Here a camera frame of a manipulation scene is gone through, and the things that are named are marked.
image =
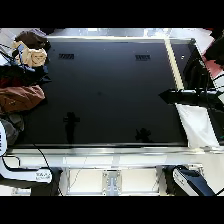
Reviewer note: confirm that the rust brown shirt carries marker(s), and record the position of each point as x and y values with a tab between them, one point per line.
20	98

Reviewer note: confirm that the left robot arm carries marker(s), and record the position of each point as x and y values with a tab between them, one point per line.
20	175

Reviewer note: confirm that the white cloth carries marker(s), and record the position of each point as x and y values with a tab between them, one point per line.
196	128

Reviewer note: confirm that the tan garment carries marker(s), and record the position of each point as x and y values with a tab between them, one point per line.
33	56

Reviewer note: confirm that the black garment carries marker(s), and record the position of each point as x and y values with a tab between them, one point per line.
23	74
217	50

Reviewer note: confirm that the grey garment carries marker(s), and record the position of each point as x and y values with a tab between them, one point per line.
11	128

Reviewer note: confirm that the red garment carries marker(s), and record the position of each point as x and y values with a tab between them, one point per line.
211	68

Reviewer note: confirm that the dark brown garment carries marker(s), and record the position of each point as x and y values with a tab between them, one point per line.
31	39

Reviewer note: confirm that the silver frame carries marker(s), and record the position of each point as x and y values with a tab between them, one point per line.
113	160

